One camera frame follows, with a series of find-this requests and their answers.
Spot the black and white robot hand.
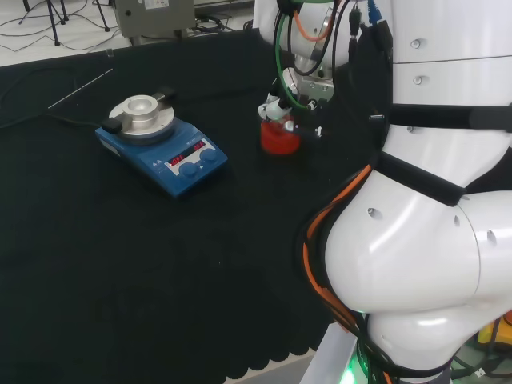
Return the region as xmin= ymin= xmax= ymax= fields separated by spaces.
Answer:
xmin=258 ymin=67 xmax=338 ymax=141

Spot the clear round-bottom flask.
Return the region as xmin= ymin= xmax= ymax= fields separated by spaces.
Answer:
xmin=275 ymin=114 xmax=298 ymax=134

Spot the blue-base heater with steel plate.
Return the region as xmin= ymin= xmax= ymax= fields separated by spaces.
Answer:
xmin=94 ymin=85 xmax=230 ymax=200

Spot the grey metal box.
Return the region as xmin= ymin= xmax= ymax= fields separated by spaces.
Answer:
xmin=113 ymin=0 xmax=198 ymax=39

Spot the thin glass rod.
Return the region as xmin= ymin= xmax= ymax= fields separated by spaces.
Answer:
xmin=47 ymin=68 xmax=114 ymax=110

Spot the black bench cloth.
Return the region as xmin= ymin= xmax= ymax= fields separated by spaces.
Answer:
xmin=0 ymin=22 xmax=395 ymax=384

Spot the black tripod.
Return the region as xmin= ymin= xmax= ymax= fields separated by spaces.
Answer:
xmin=22 ymin=0 xmax=70 ymax=26

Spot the yellow stop button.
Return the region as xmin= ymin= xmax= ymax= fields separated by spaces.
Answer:
xmin=477 ymin=307 xmax=512 ymax=354

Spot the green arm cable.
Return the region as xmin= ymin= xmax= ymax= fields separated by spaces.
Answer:
xmin=273 ymin=0 xmax=317 ymax=112

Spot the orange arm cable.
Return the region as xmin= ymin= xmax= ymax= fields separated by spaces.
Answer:
xmin=301 ymin=163 xmax=392 ymax=384

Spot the thick black heater cable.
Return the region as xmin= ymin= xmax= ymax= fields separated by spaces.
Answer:
xmin=39 ymin=112 xmax=103 ymax=130

